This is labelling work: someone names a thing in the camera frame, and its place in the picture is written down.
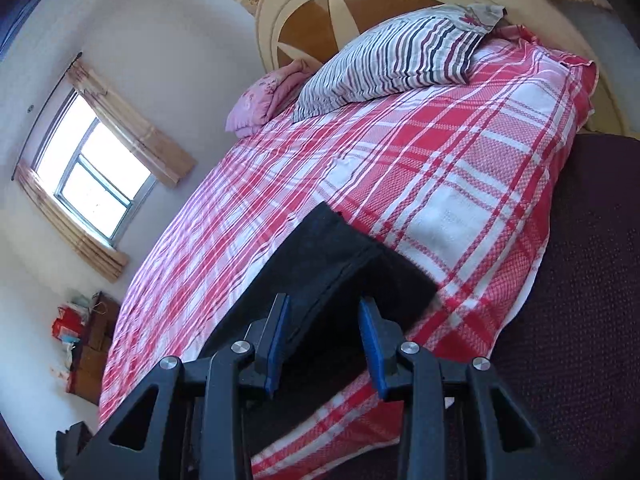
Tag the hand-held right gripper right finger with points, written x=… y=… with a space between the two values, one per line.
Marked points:
x=372 y=350

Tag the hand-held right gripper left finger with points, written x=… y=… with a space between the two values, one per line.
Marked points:
x=277 y=340

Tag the black pants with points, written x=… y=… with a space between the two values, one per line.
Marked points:
x=325 y=260

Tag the brown wooden desk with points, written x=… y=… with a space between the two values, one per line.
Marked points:
x=92 y=365

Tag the red plaid bedsheet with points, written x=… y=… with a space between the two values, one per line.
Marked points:
x=425 y=160

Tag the red bag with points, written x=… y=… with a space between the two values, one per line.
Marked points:
x=67 y=322

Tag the dark maroon textured cloth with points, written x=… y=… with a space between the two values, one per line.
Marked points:
x=575 y=285

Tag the black folding chair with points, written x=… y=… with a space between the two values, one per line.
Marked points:
x=75 y=447

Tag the beige curtain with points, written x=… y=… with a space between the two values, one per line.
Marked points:
x=135 y=130
x=70 y=225

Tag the pink folded quilt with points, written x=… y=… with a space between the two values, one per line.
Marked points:
x=260 y=100

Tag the window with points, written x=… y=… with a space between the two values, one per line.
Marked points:
x=85 y=160

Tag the striped pillow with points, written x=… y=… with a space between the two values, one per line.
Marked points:
x=390 y=55

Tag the cream wooden headboard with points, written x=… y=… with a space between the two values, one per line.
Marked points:
x=310 y=25

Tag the curtain rod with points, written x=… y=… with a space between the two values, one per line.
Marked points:
x=37 y=115

